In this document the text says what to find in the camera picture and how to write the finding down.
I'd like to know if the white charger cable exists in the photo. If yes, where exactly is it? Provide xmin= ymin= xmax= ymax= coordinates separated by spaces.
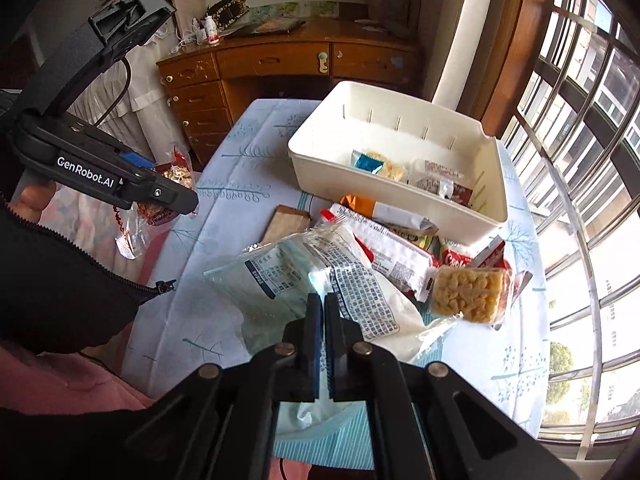
xmin=172 ymin=30 xmax=206 ymax=53

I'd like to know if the yellow puffed rice cake packet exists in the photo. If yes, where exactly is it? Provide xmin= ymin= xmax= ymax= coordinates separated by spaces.
xmin=427 ymin=265 xmax=511 ymax=326
xmin=367 ymin=150 xmax=407 ymax=183

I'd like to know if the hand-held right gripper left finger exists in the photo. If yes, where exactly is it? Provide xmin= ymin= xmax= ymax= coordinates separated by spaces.
xmin=125 ymin=292 xmax=325 ymax=480

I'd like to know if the dark patterned pouch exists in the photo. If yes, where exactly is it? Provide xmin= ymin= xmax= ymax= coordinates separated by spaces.
xmin=206 ymin=0 xmax=250 ymax=28

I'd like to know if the dark flat book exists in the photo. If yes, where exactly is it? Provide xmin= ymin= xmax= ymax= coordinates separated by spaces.
xmin=220 ymin=17 xmax=307 ymax=38

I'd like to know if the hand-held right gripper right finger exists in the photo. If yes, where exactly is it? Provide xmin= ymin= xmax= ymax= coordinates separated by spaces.
xmin=325 ymin=292 xmax=576 ymax=480

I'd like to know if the colourful map sheet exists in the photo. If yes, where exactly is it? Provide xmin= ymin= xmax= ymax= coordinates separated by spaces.
xmin=247 ymin=0 xmax=346 ymax=21

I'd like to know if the brown wafer box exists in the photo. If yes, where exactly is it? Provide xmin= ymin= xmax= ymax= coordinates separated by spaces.
xmin=260 ymin=204 xmax=313 ymax=246

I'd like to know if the white curtain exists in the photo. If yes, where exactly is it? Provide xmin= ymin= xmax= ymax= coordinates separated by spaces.
xmin=431 ymin=0 xmax=506 ymax=111

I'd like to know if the clear red candy bag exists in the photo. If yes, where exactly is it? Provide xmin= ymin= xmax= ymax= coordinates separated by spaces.
xmin=114 ymin=146 xmax=201 ymax=261

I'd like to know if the orange white snack packet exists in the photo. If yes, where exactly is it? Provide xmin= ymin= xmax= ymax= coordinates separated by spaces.
xmin=340 ymin=194 xmax=440 ymax=235

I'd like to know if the pink bedding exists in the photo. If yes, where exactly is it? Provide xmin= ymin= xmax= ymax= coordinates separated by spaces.
xmin=0 ymin=340 xmax=161 ymax=411

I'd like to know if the metal window grille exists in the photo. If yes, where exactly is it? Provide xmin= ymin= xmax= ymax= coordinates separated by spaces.
xmin=500 ymin=0 xmax=640 ymax=461

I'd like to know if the person's left hand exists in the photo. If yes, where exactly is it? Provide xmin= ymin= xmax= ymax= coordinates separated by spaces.
xmin=9 ymin=180 xmax=58 ymax=226

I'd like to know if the pale blue snack packet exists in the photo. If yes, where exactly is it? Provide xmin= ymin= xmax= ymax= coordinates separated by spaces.
xmin=204 ymin=222 xmax=458 ymax=433

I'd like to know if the silver white wafer packet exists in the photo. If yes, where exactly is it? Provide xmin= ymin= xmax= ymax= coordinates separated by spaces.
xmin=320 ymin=209 xmax=436 ymax=301

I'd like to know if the white plastic storage bin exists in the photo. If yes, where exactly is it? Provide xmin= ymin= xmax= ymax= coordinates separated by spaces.
xmin=287 ymin=80 xmax=510 ymax=246

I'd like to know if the clear biscuit packet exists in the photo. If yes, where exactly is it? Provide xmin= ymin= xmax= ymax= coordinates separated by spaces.
xmin=407 ymin=159 xmax=468 ymax=197

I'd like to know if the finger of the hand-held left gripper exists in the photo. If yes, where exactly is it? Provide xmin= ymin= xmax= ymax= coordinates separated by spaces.
xmin=132 ymin=169 xmax=200 ymax=215
xmin=120 ymin=150 xmax=157 ymax=170

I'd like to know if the light blue printed tablecloth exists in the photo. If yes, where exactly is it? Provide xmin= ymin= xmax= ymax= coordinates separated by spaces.
xmin=120 ymin=97 xmax=548 ymax=456

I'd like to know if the blue foil snack packet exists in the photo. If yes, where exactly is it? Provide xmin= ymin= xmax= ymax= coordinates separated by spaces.
xmin=350 ymin=151 xmax=385 ymax=175

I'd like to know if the wooden desk with drawers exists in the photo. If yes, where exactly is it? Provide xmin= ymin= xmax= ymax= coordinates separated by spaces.
xmin=156 ymin=15 xmax=421 ymax=166

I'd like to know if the green yellow snack packet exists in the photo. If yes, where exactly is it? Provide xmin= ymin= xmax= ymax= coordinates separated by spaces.
xmin=395 ymin=227 xmax=441 ymax=251

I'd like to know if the red white snack packet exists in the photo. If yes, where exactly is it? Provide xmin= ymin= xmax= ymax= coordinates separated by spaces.
xmin=439 ymin=240 xmax=481 ymax=272

